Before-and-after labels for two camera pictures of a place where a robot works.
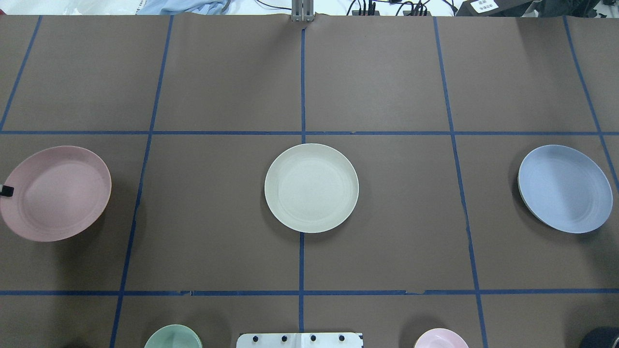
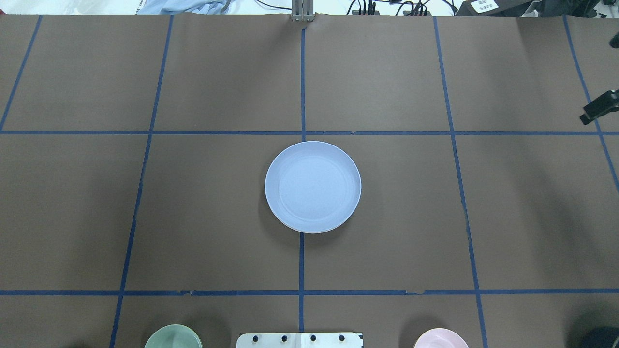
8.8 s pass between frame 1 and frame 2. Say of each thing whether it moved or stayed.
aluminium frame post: stayed
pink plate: moved
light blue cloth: stayed
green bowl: stayed
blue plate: moved
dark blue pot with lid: stayed
